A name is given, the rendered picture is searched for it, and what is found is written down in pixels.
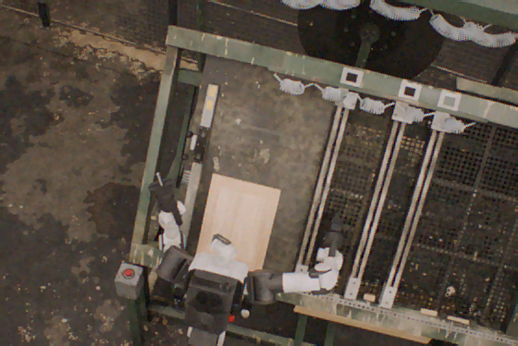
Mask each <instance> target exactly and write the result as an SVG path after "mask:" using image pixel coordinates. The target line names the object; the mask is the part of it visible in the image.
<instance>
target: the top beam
mask: <svg viewBox="0 0 518 346"><path fill-rule="evenodd" d="M165 45H172V46H176V47H178V48H183V49H186V50H190V51H197V52H200V53H204V54H208V55H211V56H217V57H221V56H222V57H224V58H228V59H231V60H236V61H239V62H242V63H246V64H254V65H256V66H260V67H264V68H269V66H271V67H274V68H281V69H285V70H287V71H295V72H299V73H303V74H306V75H310V76H313V77H317V78H320V79H324V80H334V81H337V82H340V81H341V77H342V70H343V67H345V68H351V69H356V70H359V71H362V72H364V75H363V78H362V82H361V85H360V88H363V89H366V90H371V91H377V92H381V93H387V94H390V95H395V96H398V95H399V92H400V88H401V82H402V81H405V82H408V83H411V84H415V85H419V86H422V87H421V93H420V95H419V99H418V101H419V102H422V103H426V104H429V105H435V106H438V101H439V96H440V93H441V91H443V92H447V93H453V94H457V95H460V96H461V100H460V103H459V104H458V111H460V112H464V113H466V114H470V115H474V116H477V117H483V118H486V119H488V121H490V122H493V123H498V124H500V125H503V126H507V127H511V128H514V129H518V107H515V106H511V105H505V104H502V103H499V102H495V101H490V100H485V99H481V98H478V97H474V96H471V95H468V94H464V93H457V92H455V91H451V90H447V89H439V88H437V87H433V86H429V85H426V84H423V83H420V82H415V81H412V80H406V79H402V78H395V77H391V76H388V75H385V74H380V73H377V72H374V71H370V70H366V69H363V68H357V67H349V66H345V65H342V64H339V63H334V62H331V61H327V60H324V59H320V58H317V57H309V56H303V55H299V54H295V53H292V52H288V51H285V50H281V49H274V48H271V47H266V46H262V45H260V44H255V43H249V42H242V41H239V40H235V39H231V38H228V37H224V36H220V35H218V36H216V35H214V34H209V33H206V32H202V31H196V30H189V29H185V28H181V27H179V26H174V25H168V27H167V32H166V40H165ZM454 102H455V98H454V97H451V96H445V99H444V102H443V104H444V105H449V106H453V104H454Z"/></svg>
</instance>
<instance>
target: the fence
mask: <svg viewBox="0 0 518 346"><path fill-rule="evenodd" d="M210 87H216V91H215V95H214V96H209V91H210ZM218 90H219V86H217V85H214V84H209V85H208V89H207V94H206V97H205V106H204V111H203V118H202V122H201V126H203V127H206V128H209V132H208V136H207V141H206V145H205V149H204V154H205V151H206V146H207V143H208V139H209V135H210V130H211V127H212V122H213V118H214V111H215V106H216V98H217V95H218ZM207 100H211V101H214V103H213V108H212V111H211V110H207V109H205V108H206V103H207ZM203 167H204V157H203V163H202V164H198V163H195V162H193V164H192V169H191V176H190V179H189V188H188V192H187V196H186V201H185V204H184V207H185V209H186V211H185V212H184V213H183V214H182V221H183V223H182V225H181V226H180V230H179V231H181V230H182V234H185V249H184V250H185V251H186V248H187V243H188V239H189V235H190V226H191V220H192V216H193V211H194V207H195V203H196V199H197V196H196V195H197V191H198V187H199V183H200V178H201V175H202V170H203Z"/></svg>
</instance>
